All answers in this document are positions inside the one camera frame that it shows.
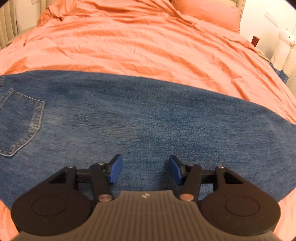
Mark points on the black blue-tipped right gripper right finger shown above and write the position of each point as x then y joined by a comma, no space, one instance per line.
225,199

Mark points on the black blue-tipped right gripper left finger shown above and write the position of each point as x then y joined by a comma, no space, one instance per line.
66,199

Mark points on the blue denim jeans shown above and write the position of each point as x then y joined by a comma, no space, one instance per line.
51,119

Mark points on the blue fabric bag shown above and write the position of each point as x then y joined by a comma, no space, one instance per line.
281,74

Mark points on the white plush alpaca toy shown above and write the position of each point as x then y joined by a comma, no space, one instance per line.
284,44

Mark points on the white bedside table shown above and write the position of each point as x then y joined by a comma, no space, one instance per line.
262,55

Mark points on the dark red box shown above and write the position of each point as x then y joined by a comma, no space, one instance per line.
255,41

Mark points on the beige curtain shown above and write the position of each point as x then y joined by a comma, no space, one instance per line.
18,17

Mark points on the orange duvet cover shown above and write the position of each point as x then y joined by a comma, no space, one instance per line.
148,39

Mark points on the orange pillow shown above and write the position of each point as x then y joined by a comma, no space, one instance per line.
214,12

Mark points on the beige upholstered headboard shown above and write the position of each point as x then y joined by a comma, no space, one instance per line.
240,4

